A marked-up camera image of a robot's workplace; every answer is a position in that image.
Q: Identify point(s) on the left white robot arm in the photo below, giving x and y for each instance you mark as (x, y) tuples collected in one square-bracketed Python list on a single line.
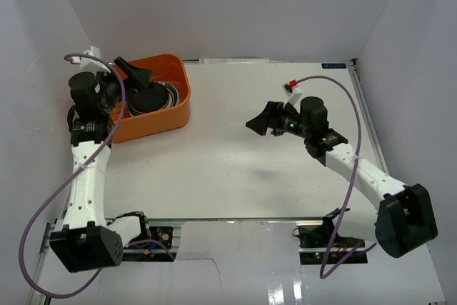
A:
[(87, 241)]

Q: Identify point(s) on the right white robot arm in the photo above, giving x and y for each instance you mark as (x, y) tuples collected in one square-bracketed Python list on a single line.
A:
[(402, 218)]

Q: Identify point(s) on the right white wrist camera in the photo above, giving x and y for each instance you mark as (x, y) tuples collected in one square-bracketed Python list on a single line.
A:
[(293, 92)]

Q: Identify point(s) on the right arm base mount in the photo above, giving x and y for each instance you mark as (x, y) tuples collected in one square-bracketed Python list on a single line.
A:
[(313, 240)]

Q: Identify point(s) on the white green rimmed plate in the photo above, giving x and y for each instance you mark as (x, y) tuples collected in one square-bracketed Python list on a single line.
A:
[(173, 101)]

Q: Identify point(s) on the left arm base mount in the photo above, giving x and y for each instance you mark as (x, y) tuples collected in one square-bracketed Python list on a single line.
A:
[(153, 239)]

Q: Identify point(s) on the black plate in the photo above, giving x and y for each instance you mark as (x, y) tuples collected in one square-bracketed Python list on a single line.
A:
[(153, 98)]

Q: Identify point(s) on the orange plastic bin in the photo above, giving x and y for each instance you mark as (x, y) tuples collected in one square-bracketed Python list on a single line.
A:
[(164, 67)]

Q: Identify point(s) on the blue table label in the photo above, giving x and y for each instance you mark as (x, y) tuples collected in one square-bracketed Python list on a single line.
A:
[(333, 65)]

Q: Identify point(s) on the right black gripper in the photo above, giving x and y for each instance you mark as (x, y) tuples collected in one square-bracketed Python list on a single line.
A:
[(270, 118)]

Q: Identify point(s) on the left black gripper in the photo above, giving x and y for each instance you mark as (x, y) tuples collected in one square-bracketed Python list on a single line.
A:
[(119, 78)]

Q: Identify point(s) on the white papers at back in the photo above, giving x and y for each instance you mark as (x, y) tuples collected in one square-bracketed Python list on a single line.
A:
[(233, 61)]

